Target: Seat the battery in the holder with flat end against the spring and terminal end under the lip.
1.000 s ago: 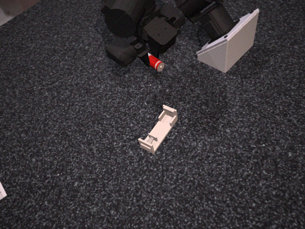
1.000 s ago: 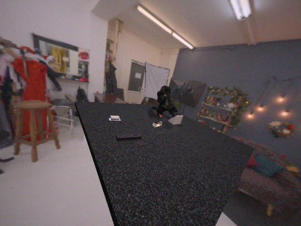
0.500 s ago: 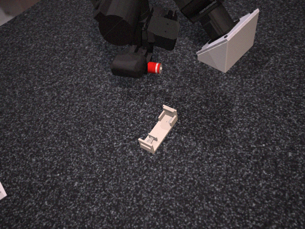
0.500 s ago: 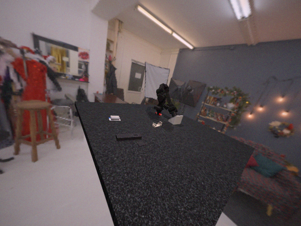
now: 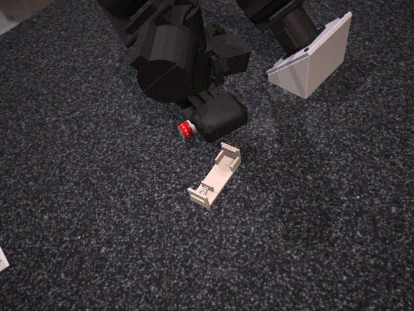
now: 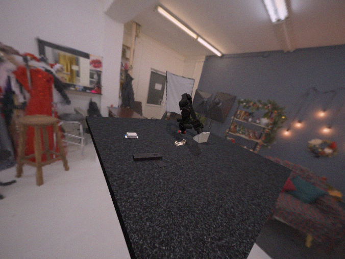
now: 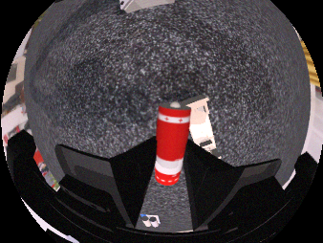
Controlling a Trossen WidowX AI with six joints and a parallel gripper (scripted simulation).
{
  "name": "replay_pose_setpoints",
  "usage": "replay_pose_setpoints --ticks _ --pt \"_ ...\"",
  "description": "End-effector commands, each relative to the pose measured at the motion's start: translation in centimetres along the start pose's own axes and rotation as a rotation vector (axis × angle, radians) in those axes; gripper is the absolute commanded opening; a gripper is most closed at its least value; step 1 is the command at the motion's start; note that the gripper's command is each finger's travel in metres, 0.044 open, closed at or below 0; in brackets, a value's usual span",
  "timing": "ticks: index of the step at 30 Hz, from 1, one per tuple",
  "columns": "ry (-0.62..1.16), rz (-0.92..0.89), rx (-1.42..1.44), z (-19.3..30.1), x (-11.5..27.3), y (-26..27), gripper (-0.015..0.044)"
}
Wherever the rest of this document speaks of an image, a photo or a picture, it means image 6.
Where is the beige battery holder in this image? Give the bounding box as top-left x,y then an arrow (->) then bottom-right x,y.
175,139 -> 186,146

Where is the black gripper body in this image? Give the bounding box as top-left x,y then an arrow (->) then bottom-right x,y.
177,116 -> 192,129

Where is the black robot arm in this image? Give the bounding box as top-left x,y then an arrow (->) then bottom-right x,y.
179,93 -> 204,134

